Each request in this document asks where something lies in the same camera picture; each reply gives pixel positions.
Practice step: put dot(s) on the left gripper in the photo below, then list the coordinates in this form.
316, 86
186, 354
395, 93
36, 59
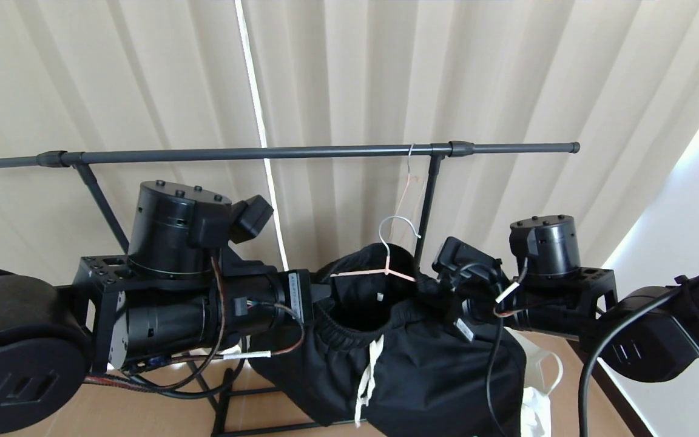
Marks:
258, 303

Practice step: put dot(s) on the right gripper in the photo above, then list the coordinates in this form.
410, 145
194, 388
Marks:
483, 309

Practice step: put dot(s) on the black shorts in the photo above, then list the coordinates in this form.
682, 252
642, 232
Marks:
434, 376

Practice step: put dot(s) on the pink clothes hanger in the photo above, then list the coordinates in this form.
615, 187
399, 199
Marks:
361, 273
409, 182

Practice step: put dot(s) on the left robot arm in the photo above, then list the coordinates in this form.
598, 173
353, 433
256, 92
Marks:
167, 230

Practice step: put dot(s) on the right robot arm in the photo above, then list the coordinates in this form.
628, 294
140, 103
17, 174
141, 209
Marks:
647, 328

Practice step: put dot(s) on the black clothes rack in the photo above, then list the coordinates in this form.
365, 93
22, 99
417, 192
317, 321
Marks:
204, 154

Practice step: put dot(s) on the white garment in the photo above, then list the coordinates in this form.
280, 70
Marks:
534, 416

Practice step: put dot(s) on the beige curtain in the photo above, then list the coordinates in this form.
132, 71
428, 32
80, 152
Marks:
143, 73

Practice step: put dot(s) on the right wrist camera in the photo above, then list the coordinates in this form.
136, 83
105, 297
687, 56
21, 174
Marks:
459, 258

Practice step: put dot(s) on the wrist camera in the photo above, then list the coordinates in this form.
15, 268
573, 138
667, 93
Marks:
459, 258
252, 218

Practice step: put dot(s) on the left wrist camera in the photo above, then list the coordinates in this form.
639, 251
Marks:
252, 218

